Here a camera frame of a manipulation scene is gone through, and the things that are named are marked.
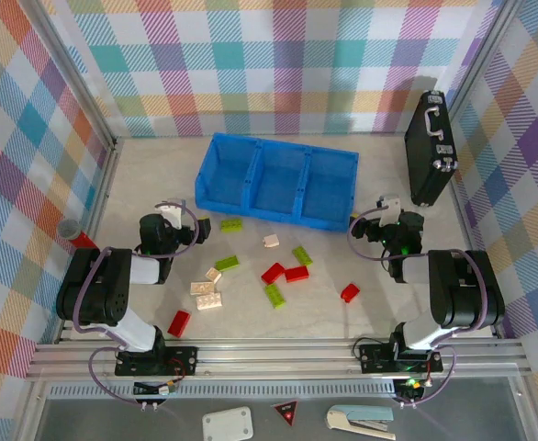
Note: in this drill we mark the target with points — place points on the red lego brick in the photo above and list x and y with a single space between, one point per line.
296 274
350 292
272 273
179 323

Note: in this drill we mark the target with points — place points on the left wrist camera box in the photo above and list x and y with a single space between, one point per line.
173 212

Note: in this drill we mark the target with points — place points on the red triangle sign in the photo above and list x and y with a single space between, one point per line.
286 410

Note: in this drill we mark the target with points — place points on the light blue stapler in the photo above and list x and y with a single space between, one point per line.
361 417

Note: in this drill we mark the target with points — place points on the small white lego brick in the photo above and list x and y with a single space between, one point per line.
213 274
271 241

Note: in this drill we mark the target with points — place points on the perforated metal strip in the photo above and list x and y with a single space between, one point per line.
250 390

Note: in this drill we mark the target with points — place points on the aluminium frame post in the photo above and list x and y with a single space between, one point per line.
485 46
77 78

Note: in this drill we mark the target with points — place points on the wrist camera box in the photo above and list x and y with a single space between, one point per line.
390 209
173 212

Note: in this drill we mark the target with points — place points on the red microphone with grey head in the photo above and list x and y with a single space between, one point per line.
78 236

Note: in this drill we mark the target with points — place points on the black briefcase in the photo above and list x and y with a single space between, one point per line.
427 156

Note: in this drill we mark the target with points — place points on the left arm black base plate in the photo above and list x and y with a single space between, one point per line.
182 360

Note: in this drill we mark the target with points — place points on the small power connector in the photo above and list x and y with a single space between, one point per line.
411 385
159 389

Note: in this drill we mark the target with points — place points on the blue three-compartment bin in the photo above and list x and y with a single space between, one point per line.
278 184

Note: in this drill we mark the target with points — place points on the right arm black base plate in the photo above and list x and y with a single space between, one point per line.
374 358

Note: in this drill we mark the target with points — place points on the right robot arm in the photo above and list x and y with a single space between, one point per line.
462 294

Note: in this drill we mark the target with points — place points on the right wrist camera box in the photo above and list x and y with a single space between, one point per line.
390 209

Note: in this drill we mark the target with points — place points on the aluminium mounting rail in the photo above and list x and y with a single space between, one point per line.
273 363

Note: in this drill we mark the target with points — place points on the green lego brick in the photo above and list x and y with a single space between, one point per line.
302 256
227 262
274 295
231 225

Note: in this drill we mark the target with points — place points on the white rectangular plate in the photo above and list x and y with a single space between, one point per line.
227 422

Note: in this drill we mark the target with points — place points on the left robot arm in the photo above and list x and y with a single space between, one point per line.
94 294

